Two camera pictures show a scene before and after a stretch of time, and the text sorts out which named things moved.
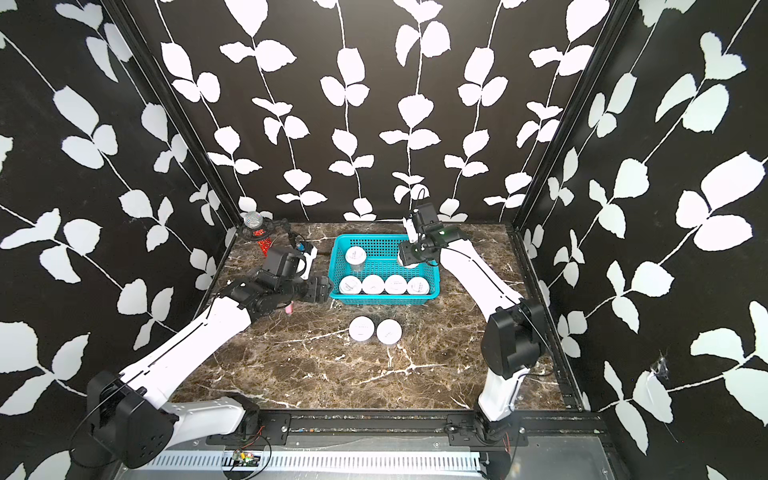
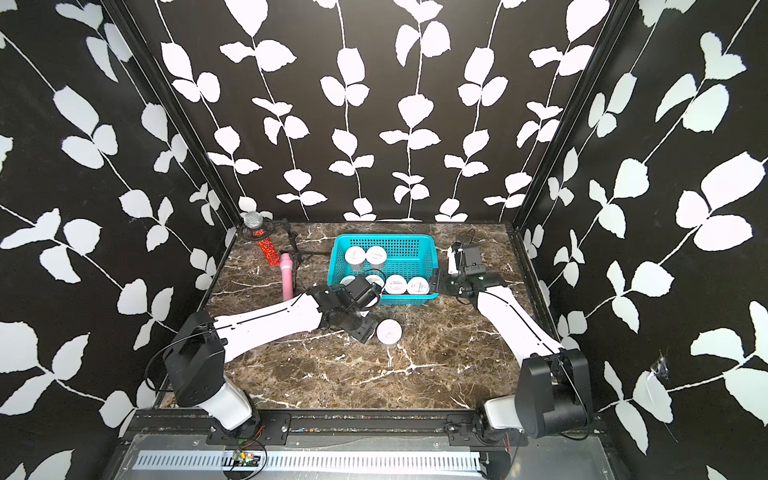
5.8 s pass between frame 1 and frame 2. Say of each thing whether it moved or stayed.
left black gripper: moved
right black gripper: moved
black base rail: stayed
